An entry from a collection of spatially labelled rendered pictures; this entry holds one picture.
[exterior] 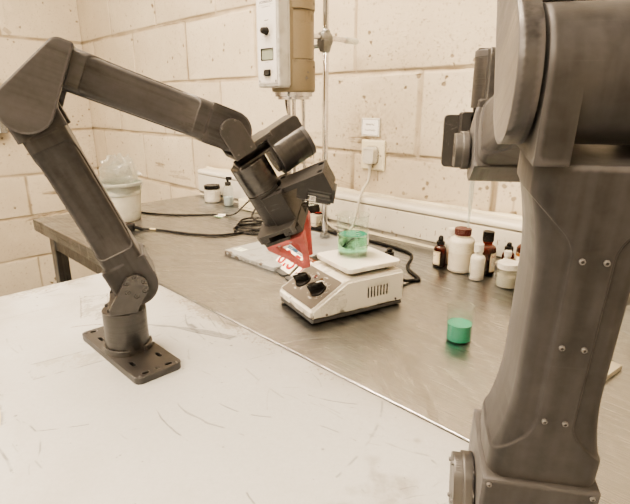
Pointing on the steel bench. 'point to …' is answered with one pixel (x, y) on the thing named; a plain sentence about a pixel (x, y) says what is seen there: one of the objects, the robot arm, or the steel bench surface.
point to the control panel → (308, 290)
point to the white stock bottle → (460, 250)
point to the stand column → (325, 115)
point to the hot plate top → (359, 261)
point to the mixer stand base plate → (258, 254)
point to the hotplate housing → (351, 293)
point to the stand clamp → (331, 40)
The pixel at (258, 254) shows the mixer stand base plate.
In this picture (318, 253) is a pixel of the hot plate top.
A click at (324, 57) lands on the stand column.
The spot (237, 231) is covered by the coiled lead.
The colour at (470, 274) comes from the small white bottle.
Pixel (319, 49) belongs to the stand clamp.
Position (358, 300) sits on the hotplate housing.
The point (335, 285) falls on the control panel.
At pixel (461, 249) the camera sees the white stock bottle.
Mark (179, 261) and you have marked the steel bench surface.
